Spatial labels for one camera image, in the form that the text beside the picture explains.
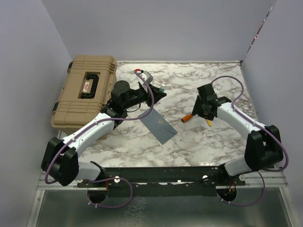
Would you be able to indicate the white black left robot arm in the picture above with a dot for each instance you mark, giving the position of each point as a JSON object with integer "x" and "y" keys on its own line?
{"x": 61, "y": 159}

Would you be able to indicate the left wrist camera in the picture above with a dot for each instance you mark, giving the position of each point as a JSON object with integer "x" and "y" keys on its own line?
{"x": 147, "y": 78}

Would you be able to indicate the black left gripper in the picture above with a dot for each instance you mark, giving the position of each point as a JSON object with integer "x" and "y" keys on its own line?
{"x": 156, "y": 94}

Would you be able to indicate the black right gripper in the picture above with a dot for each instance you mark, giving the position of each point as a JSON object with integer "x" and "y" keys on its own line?
{"x": 197, "y": 109}

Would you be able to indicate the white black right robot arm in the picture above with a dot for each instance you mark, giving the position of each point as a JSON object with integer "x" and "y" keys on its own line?
{"x": 262, "y": 142}

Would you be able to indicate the tan plastic tool case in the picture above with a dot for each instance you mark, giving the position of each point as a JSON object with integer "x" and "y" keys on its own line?
{"x": 87, "y": 89}

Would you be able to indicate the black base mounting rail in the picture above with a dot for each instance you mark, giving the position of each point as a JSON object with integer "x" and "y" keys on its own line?
{"x": 162, "y": 181}

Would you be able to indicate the yellow utility knife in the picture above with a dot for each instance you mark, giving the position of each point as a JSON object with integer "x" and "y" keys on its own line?
{"x": 209, "y": 123}

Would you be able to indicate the orange handled screwdriver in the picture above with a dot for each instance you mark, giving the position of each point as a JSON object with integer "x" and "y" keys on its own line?
{"x": 187, "y": 118}

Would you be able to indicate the aluminium extrusion rail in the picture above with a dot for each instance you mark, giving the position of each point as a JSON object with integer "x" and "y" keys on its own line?
{"x": 271, "y": 179}

